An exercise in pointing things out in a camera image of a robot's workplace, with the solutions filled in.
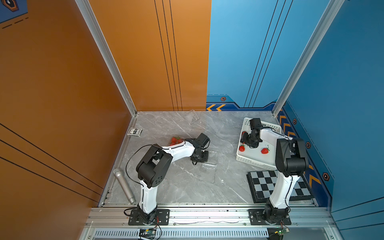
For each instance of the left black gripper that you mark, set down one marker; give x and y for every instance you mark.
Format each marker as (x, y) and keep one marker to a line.
(205, 159)

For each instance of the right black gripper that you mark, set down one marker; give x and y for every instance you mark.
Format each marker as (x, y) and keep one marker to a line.
(243, 139)

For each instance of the strawberry five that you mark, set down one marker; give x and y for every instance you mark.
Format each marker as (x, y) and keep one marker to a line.
(265, 150)

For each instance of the white perforated plastic basket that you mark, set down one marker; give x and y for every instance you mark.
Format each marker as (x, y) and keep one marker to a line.
(254, 157)

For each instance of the clear plastic clamshell container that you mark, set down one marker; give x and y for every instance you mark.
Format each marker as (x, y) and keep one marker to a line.
(177, 139)

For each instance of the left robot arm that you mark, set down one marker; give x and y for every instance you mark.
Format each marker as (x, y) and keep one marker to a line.
(155, 164)

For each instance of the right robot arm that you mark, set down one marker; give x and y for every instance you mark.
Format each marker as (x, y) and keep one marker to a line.
(291, 162)

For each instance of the black white checkerboard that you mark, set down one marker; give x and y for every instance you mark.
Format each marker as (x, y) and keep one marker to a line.
(262, 184)

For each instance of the grey metal cylinder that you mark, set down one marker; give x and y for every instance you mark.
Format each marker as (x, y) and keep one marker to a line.
(119, 175)

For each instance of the right green circuit board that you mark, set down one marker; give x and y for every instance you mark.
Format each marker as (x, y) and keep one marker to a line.
(282, 232)

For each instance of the green circuit board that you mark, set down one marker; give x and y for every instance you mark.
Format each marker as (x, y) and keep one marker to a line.
(147, 234)
(282, 232)

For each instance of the left green circuit board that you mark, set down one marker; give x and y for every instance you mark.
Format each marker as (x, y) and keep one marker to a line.
(147, 234)

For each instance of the clear clamshell near wall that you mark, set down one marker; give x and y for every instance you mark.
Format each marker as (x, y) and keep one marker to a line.
(192, 117)

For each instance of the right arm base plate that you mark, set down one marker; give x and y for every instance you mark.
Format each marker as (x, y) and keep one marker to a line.
(272, 217)

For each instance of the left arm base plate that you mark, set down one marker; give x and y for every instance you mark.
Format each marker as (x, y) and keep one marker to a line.
(160, 217)

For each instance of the aluminium front rail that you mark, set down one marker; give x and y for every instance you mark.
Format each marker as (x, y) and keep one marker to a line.
(220, 216)

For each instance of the right aluminium corner post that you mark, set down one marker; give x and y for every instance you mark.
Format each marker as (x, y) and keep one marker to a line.
(317, 36)

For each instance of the aluminium corner post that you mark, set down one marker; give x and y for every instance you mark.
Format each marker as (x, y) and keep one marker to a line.
(317, 36)
(101, 42)

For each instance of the left aluminium corner post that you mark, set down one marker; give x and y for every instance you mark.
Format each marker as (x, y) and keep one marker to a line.
(101, 42)

